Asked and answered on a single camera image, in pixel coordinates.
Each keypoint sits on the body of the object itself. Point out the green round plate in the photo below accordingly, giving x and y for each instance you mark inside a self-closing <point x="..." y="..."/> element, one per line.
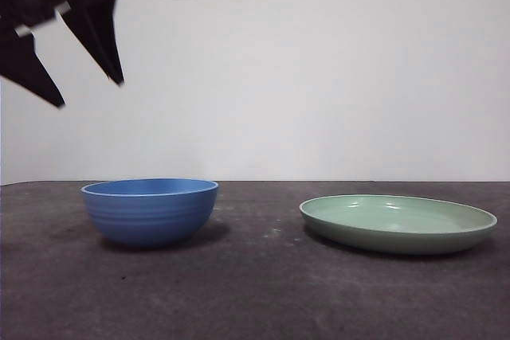
<point x="398" y="236"/>

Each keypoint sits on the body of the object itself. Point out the blue ribbed bowl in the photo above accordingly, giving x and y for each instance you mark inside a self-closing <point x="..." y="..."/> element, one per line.
<point x="149" y="216"/>

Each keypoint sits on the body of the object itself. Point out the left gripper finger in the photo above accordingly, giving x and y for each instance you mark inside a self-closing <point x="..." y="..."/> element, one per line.
<point x="32" y="71"/>
<point x="95" y="33"/>

